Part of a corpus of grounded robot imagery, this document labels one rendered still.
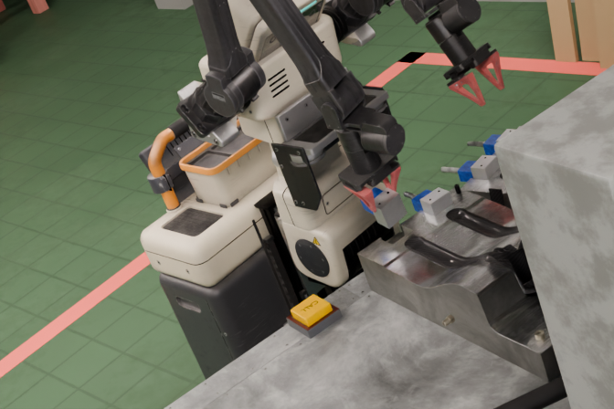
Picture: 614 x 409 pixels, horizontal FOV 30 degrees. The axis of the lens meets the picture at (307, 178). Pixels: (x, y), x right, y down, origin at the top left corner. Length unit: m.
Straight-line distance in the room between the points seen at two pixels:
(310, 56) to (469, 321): 0.54
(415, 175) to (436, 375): 2.40
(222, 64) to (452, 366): 0.70
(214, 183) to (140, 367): 1.29
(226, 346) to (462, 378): 0.98
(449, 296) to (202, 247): 0.83
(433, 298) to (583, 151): 0.98
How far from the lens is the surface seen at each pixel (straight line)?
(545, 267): 1.24
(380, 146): 2.03
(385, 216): 2.19
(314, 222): 2.53
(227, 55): 2.16
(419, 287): 2.09
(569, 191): 1.13
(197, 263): 2.68
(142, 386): 3.81
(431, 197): 2.27
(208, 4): 2.10
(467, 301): 1.97
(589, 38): 4.82
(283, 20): 1.99
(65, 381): 4.04
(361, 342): 2.14
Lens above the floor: 2.01
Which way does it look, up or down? 26 degrees down
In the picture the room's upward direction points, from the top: 21 degrees counter-clockwise
